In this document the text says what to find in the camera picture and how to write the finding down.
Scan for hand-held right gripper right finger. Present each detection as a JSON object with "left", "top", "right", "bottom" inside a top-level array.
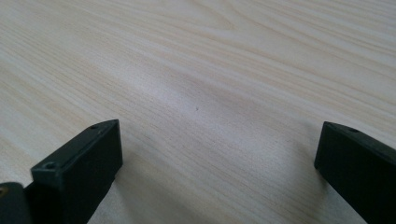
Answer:
[{"left": 313, "top": 120, "right": 396, "bottom": 224}]

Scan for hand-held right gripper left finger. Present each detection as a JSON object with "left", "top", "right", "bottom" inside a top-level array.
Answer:
[{"left": 23, "top": 119, "right": 124, "bottom": 224}]

